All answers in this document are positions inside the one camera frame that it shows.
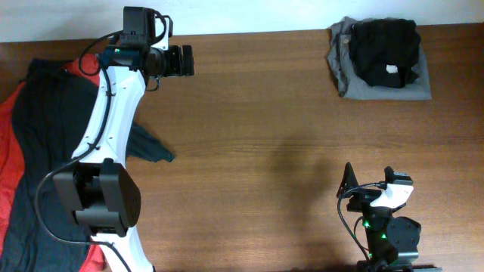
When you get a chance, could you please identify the black shorts with white logo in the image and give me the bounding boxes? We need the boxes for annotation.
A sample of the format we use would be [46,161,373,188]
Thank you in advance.
[349,19,421,88]

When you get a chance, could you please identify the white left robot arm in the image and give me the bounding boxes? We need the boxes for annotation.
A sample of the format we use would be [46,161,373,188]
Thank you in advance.
[45,6,194,271]

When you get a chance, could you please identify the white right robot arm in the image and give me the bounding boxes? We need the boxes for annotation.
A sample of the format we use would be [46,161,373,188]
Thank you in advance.
[337,162,421,271]

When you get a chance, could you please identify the red mesh garment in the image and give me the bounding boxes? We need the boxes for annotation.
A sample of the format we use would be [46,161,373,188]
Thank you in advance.
[1,58,106,271]

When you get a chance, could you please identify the folded grey shorts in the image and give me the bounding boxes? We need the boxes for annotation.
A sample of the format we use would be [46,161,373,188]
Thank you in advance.
[327,17,432,100]

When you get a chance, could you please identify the dark grey t-shirt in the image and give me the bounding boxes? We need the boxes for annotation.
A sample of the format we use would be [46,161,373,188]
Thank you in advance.
[1,60,174,271]

